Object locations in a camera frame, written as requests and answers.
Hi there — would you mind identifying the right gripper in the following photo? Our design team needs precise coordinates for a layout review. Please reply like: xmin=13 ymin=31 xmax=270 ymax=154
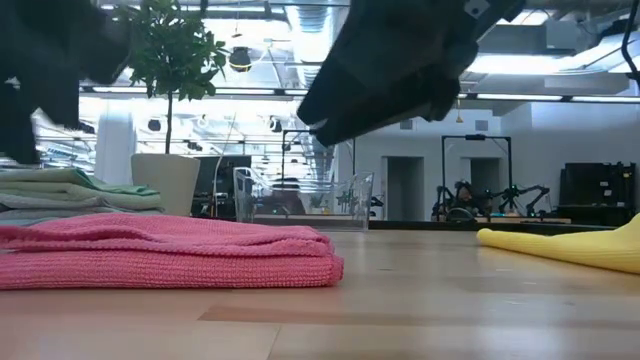
xmin=296 ymin=0 xmax=526 ymax=148

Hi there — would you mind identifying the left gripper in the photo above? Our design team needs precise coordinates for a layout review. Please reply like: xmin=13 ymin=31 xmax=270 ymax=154
xmin=0 ymin=0 xmax=134 ymax=166

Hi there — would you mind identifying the sage green microfiber towel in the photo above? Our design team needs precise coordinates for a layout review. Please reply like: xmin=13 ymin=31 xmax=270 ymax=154
xmin=0 ymin=167 xmax=164 ymax=212

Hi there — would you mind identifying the grey waffle microfiber towel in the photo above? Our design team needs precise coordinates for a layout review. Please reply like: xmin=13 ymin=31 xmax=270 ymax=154
xmin=0 ymin=207 xmax=166 ymax=227

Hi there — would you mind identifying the clear plastic bin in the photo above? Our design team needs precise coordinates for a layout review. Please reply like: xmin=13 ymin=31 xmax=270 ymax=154
xmin=232 ymin=166 xmax=375 ymax=233

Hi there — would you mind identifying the pink microfiber towel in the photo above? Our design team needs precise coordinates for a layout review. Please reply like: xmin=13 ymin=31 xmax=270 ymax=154
xmin=0 ymin=213 xmax=345 ymax=291

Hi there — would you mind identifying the yellow microfiber towel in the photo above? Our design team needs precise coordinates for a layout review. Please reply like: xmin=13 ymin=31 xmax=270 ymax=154
xmin=476 ymin=212 xmax=640 ymax=275

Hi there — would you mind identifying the white building column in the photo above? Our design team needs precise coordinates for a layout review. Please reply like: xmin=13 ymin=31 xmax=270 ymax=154
xmin=94 ymin=112 xmax=137 ymax=186

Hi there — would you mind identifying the black ceiling dome fixture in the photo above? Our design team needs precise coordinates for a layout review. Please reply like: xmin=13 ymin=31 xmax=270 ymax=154
xmin=228 ymin=45 xmax=253 ymax=74

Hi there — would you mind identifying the person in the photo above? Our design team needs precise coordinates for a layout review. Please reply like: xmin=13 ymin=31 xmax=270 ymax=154
xmin=452 ymin=179 xmax=494 ymax=219

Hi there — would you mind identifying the green plant in white pot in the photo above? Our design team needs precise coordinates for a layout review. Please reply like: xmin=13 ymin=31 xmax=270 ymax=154
xmin=122 ymin=0 xmax=231 ymax=217

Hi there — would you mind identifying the black background monitor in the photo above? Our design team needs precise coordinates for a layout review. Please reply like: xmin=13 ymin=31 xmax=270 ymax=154
xmin=193 ymin=155 xmax=253 ymax=199

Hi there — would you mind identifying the linear ceiling light bar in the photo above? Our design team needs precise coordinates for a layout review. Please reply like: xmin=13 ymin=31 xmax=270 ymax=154
xmin=79 ymin=85 xmax=640 ymax=104

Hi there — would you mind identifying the black background shelf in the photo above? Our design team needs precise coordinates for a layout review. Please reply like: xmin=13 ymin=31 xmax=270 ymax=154
xmin=558 ymin=161 xmax=638 ymax=226

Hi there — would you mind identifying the black station frame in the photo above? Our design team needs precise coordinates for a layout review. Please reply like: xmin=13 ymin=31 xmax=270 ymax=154
xmin=440 ymin=133 xmax=513 ymax=211

